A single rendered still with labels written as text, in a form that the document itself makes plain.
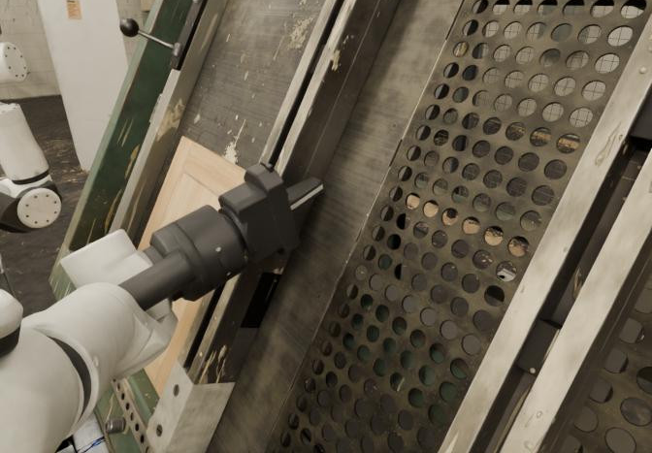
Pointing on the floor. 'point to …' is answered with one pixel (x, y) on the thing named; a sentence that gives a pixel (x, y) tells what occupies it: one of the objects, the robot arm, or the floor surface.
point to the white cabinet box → (82, 46)
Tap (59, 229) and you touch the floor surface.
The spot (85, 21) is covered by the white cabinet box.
